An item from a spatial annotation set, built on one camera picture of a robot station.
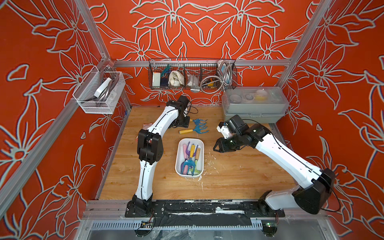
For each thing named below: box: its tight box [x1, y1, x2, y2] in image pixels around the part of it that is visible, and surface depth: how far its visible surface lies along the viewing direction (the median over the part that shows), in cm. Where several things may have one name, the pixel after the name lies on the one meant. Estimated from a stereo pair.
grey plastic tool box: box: [221, 86, 290, 125], surface depth 102 cm
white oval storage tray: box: [175, 138, 205, 179], surface depth 91 cm
